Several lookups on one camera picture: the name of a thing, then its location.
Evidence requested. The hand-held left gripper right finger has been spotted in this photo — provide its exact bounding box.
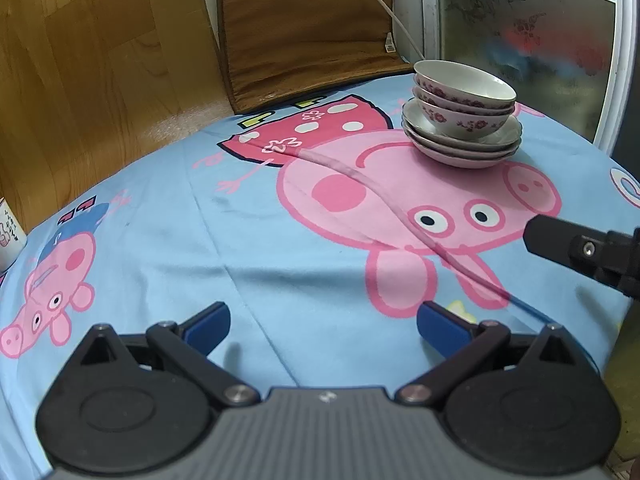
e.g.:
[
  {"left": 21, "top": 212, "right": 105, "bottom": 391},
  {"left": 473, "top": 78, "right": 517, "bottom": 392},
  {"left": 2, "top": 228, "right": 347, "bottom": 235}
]
[{"left": 395, "top": 301, "right": 576, "bottom": 406}]

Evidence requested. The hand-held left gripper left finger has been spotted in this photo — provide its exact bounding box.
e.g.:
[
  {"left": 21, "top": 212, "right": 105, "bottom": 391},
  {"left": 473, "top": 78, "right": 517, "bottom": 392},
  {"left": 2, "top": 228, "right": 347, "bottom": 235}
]
[{"left": 80, "top": 301, "right": 262, "bottom": 408}]

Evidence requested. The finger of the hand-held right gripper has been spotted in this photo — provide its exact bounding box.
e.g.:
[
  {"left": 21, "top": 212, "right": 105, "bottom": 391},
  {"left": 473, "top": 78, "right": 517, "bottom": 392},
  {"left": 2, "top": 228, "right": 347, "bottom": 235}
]
[{"left": 522, "top": 214, "right": 640, "bottom": 301}]

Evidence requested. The white floral plate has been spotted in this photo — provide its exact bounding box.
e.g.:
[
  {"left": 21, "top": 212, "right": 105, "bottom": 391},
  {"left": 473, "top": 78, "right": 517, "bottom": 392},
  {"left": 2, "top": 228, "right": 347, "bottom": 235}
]
[
  {"left": 410, "top": 137, "right": 518, "bottom": 169},
  {"left": 401, "top": 100, "right": 523, "bottom": 150},
  {"left": 404, "top": 125, "right": 521, "bottom": 158}
]

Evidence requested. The white floral bowl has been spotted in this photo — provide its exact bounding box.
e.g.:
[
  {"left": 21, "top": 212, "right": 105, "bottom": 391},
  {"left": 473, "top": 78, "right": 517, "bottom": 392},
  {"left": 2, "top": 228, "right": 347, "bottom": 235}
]
[
  {"left": 415, "top": 97, "right": 516, "bottom": 140},
  {"left": 413, "top": 85, "right": 516, "bottom": 118},
  {"left": 413, "top": 59, "right": 517, "bottom": 110}
]

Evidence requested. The blue cartoon printed blanket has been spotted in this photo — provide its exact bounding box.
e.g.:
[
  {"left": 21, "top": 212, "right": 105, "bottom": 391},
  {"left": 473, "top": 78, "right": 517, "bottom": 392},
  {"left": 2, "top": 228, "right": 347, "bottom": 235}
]
[{"left": 0, "top": 72, "right": 640, "bottom": 480}]

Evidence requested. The white printed mug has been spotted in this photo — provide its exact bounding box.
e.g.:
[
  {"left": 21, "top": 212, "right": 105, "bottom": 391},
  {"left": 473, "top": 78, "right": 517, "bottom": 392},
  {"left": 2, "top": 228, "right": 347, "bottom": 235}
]
[{"left": 0, "top": 196, "right": 27, "bottom": 275}]

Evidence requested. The white framed glass door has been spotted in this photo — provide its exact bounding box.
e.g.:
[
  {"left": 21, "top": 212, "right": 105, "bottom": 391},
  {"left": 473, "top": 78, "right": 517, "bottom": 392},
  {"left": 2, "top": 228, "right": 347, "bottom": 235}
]
[{"left": 390, "top": 0, "right": 640, "bottom": 156}]

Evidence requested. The brown cushion mat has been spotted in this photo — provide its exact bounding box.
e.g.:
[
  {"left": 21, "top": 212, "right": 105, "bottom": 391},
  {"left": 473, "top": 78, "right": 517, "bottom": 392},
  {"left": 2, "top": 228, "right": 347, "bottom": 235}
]
[{"left": 216, "top": 0, "right": 416, "bottom": 116}]

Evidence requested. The white power cable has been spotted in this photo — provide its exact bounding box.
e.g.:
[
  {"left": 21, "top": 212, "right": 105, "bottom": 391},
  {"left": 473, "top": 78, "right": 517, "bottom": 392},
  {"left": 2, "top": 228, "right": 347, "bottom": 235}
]
[{"left": 349, "top": 0, "right": 427, "bottom": 62}]

